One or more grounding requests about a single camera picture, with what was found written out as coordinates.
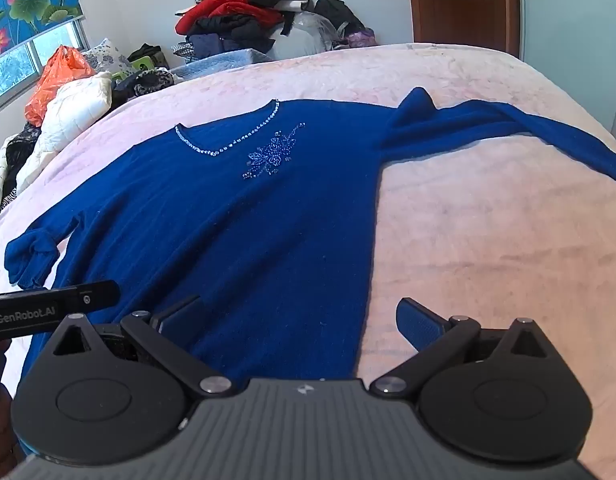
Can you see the black bag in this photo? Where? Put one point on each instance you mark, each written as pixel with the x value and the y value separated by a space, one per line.
pixel 340 12

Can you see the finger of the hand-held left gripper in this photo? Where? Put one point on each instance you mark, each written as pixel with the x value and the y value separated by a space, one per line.
pixel 90 296

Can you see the green box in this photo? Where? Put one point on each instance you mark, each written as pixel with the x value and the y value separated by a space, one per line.
pixel 145 62

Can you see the glass sliding wardrobe door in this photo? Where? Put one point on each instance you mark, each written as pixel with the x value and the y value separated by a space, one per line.
pixel 568 20

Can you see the orange plastic bag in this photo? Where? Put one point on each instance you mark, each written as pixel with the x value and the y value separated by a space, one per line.
pixel 57 80

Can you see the clear plastic bag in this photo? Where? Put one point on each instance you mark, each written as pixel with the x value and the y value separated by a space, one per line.
pixel 303 37

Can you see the leopard print cloth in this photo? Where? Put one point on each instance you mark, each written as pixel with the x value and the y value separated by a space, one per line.
pixel 150 85

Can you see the pile of clothes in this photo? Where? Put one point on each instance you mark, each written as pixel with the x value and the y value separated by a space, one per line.
pixel 232 10

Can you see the black and white patterned cloth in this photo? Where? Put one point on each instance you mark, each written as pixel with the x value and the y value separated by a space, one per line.
pixel 15 160

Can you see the floral pillow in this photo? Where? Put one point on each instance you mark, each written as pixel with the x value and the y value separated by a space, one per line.
pixel 107 57

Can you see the lotus print roller blind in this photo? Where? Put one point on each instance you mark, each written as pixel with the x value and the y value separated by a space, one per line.
pixel 27 0

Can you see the purple bag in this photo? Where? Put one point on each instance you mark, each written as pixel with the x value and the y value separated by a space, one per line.
pixel 362 39

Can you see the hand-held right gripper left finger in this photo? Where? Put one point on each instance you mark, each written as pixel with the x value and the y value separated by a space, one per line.
pixel 180 322

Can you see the white quilted jacket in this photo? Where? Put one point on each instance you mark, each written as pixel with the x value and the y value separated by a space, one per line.
pixel 72 115

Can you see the brown wooden door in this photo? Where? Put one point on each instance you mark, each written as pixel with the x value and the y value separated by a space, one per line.
pixel 463 5

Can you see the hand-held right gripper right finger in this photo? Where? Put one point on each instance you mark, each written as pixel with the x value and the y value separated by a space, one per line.
pixel 420 325

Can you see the window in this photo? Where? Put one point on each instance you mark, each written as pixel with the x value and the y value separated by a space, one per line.
pixel 17 67

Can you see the light blue towel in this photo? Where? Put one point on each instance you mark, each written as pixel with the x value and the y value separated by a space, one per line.
pixel 222 62

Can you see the pink blanket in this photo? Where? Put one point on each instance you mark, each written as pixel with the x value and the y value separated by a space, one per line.
pixel 488 210

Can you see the blue beaded sweater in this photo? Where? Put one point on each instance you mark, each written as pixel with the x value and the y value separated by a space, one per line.
pixel 268 240

